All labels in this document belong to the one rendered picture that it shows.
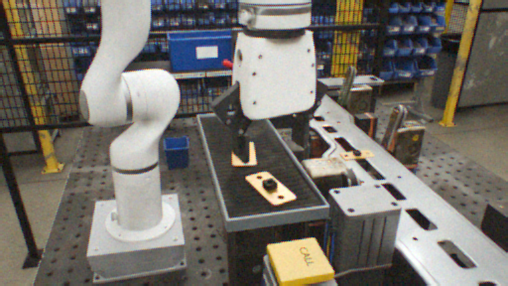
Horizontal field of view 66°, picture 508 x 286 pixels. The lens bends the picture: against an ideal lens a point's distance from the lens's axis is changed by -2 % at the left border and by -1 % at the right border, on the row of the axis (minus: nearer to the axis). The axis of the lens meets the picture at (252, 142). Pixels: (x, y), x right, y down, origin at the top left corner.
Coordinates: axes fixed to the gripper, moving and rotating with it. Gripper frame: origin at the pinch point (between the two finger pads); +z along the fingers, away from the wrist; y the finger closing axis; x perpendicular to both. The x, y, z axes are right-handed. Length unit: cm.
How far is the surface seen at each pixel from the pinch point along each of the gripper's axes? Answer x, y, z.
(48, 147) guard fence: 257, -33, 103
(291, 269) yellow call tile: -14.7, -6.4, 7.0
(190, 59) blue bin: 113, 30, 15
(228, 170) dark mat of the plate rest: 7.9, -2.9, 7.0
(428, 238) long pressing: -6.7, 29.7, 23.0
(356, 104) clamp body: 56, 70, 24
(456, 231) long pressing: -8.0, 36.1, 23.0
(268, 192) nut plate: -0.9, -0.9, 6.7
